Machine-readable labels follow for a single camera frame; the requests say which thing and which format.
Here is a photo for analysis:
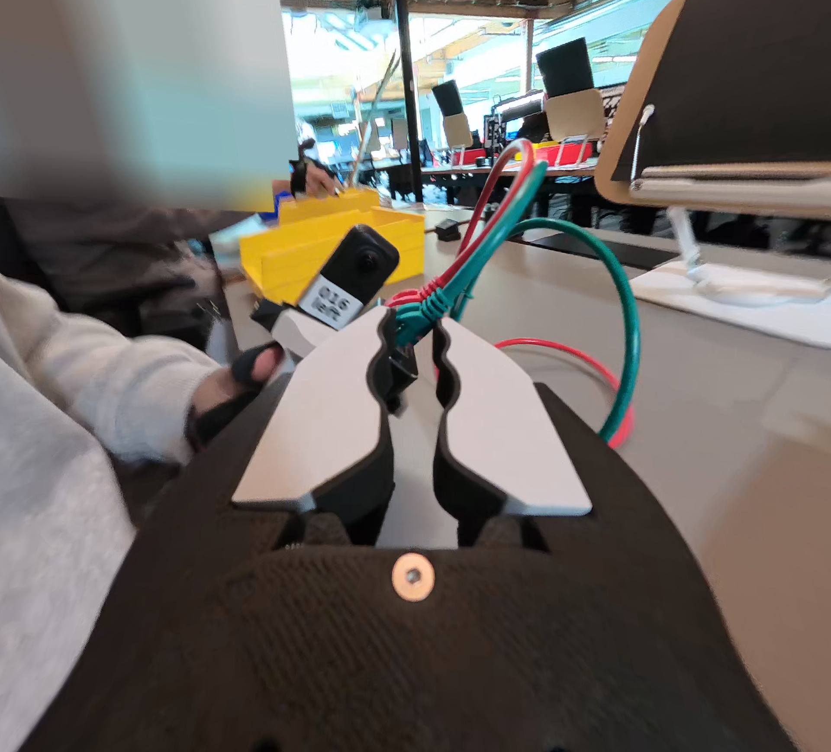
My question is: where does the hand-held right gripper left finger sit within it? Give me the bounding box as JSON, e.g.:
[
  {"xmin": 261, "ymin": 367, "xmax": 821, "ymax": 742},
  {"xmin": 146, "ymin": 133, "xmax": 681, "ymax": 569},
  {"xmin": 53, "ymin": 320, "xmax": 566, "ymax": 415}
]
[{"xmin": 232, "ymin": 307, "xmax": 398, "ymax": 516}]

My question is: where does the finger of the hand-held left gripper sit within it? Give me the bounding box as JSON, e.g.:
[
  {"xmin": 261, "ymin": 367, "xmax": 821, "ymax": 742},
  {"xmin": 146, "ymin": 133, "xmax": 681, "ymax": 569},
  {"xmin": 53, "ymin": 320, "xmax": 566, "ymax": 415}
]
[{"xmin": 269, "ymin": 309, "xmax": 338, "ymax": 363}]

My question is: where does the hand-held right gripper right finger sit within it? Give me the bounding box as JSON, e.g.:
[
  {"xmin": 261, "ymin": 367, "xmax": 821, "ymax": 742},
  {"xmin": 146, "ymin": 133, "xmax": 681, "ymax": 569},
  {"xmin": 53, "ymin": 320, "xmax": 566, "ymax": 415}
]
[{"xmin": 432, "ymin": 318, "xmax": 593, "ymax": 518}]

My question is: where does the red network cable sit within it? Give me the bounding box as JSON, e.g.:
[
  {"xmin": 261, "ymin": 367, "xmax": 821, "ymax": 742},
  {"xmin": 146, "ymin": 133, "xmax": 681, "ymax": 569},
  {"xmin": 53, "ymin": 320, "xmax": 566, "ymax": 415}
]
[{"xmin": 388, "ymin": 138, "xmax": 636, "ymax": 449}]

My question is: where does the yellow plastic bin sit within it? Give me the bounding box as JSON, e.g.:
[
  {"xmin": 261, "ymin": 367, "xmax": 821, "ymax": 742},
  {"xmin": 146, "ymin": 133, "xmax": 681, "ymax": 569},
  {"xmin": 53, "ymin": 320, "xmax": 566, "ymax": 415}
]
[
  {"xmin": 240, "ymin": 207, "xmax": 426, "ymax": 305},
  {"xmin": 276, "ymin": 187, "xmax": 380, "ymax": 227}
]

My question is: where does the black network adapter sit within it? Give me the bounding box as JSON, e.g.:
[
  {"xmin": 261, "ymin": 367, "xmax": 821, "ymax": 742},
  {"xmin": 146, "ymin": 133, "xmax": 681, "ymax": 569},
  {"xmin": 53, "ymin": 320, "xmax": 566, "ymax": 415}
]
[{"xmin": 383, "ymin": 343, "xmax": 421, "ymax": 415}]

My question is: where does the green network cable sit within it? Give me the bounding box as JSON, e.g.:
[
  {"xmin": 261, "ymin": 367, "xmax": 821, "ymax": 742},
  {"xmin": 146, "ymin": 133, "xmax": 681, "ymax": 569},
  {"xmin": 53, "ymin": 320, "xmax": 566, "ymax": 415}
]
[{"xmin": 393, "ymin": 161, "xmax": 640, "ymax": 448}]

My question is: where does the person's left forearm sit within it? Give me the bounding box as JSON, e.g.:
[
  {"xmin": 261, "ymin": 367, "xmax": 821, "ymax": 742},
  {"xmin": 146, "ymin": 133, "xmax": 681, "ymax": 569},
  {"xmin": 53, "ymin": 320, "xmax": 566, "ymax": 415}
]
[{"xmin": 0, "ymin": 274, "xmax": 222, "ymax": 464}]

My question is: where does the person's left hand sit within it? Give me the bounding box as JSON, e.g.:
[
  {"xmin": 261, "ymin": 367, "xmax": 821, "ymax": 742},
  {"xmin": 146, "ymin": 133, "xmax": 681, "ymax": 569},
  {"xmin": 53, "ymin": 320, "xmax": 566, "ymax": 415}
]
[{"xmin": 188, "ymin": 342, "xmax": 287, "ymax": 448}]

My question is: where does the black and tan board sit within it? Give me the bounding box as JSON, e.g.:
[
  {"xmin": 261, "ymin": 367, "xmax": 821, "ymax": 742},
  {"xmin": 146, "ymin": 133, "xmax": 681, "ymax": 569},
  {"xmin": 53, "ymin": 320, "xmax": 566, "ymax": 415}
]
[
  {"xmin": 535, "ymin": 38, "xmax": 608, "ymax": 145},
  {"xmin": 432, "ymin": 80, "xmax": 475, "ymax": 149}
]

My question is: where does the black steel column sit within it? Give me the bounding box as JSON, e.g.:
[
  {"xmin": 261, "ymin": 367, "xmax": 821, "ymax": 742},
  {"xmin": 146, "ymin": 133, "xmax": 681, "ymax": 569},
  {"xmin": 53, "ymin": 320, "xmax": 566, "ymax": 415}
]
[{"xmin": 387, "ymin": 0, "xmax": 424, "ymax": 204}]

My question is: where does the black desk mat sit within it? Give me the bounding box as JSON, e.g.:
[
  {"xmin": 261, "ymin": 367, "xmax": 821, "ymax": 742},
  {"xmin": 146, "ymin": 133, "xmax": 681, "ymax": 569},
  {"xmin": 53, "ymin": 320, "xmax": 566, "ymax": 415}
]
[{"xmin": 519, "ymin": 232, "xmax": 679, "ymax": 272}]

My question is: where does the red plastic bin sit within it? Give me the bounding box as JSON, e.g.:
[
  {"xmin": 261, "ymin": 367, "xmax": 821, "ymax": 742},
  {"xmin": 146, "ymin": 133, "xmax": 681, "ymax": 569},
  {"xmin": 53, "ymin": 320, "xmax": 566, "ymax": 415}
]
[{"xmin": 519, "ymin": 138, "xmax": 598, "ymax": 168}]

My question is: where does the white screen stand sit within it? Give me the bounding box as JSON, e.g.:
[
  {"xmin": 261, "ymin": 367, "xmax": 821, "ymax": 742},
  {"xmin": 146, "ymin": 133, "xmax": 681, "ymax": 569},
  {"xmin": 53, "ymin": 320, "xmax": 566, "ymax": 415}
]
[{"xmin": 630, "ymin": 207, "xmax": 831, "ymax": 350}]

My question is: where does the wood-framed black screen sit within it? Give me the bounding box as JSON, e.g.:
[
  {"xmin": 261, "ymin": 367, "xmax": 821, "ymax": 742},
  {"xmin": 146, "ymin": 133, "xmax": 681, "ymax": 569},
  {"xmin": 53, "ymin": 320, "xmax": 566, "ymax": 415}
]
[{"xmin": 594, "ymin": 0, "xmax": 831, "ymax": 214}]

